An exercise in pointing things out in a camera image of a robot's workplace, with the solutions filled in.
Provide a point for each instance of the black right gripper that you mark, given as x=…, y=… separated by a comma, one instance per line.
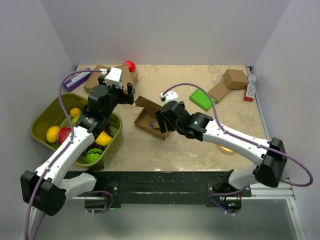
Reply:
x=161, y=119

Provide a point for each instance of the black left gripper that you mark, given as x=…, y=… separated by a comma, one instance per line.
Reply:
x=125, y=98

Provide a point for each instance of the small colourful toy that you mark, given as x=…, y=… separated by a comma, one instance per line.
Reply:
x=154, y=124

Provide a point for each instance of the brown cardboard box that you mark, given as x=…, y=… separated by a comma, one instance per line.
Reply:
x=147, y=115

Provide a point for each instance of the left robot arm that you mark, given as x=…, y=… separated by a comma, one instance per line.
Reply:
x=46, y=189

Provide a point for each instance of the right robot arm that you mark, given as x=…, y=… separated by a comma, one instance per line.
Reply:
x=267, y=156

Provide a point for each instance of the large flat brown box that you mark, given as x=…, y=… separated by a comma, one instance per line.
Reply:
x=93, y=81

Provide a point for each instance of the medium brown box on top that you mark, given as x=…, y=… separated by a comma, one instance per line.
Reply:
x=127, y=77

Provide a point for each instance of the green paper box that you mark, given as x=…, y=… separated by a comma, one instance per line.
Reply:
x=200, y=99

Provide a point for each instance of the purple toothpaste box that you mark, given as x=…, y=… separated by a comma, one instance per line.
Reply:
x=76, y=79

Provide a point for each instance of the flat small brown box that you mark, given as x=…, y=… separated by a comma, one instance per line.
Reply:
x=219, y=91

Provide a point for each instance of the small brown cube box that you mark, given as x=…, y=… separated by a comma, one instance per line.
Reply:
x=235, y=79

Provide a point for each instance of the red white toothpaste box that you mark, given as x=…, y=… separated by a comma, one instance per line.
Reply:
x=250, y=89

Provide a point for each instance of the red apple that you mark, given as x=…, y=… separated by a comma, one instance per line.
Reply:
x=131, y=66

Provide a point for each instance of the small orange fruit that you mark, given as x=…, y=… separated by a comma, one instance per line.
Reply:
x=74, y=112

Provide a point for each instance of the green pear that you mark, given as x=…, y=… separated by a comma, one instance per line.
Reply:
x=75, y=119

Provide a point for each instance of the yellow mango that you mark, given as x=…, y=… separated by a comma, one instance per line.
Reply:
x=103, y=139

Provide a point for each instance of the purple grapes bunch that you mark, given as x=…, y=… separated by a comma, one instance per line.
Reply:
x=94, y=145

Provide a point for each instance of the orange round disc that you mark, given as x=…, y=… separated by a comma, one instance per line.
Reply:
x=225, y=150

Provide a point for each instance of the red dragon fruit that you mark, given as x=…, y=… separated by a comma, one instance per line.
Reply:
x=63, y=134

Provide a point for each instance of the green striped ball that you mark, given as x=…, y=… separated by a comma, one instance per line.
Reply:
x=93, y=155

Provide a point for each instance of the olive green plastic bin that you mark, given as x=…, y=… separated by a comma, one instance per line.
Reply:
x=53, y=115

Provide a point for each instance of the yellow lemon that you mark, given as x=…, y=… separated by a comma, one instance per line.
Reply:
x=52, y=134

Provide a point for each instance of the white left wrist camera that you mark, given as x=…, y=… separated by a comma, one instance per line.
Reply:
x=113, y=76

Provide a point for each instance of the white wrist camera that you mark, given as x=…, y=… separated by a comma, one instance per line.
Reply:
x=113, y=76
x=169, y=96

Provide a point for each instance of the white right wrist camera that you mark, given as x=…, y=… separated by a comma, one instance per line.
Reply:
x=169, y=96

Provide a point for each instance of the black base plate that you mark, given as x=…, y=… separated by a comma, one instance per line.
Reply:
x=166, y=188

